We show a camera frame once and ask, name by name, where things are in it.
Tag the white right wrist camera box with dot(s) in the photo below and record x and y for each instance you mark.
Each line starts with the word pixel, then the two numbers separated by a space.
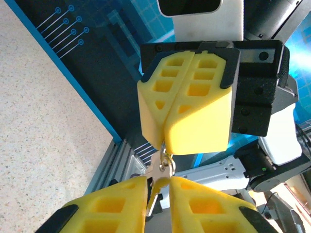
pixel 206 26

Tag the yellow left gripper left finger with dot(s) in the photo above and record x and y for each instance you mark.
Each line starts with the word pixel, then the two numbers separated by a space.
pixel 109 213

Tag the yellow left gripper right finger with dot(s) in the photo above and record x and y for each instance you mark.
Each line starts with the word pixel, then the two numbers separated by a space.
pixel 206 213

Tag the aluminium frame side rail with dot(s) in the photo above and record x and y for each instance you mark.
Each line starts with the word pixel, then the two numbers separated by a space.
pixel 109 167

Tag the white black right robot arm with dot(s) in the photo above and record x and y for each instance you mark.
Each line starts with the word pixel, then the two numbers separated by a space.
pixel 284 136

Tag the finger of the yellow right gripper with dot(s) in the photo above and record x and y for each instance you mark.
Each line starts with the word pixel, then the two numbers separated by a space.
pixel 201 126
pixel 148 114

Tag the silver key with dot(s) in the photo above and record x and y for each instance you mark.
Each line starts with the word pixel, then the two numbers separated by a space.
pixel 158 170

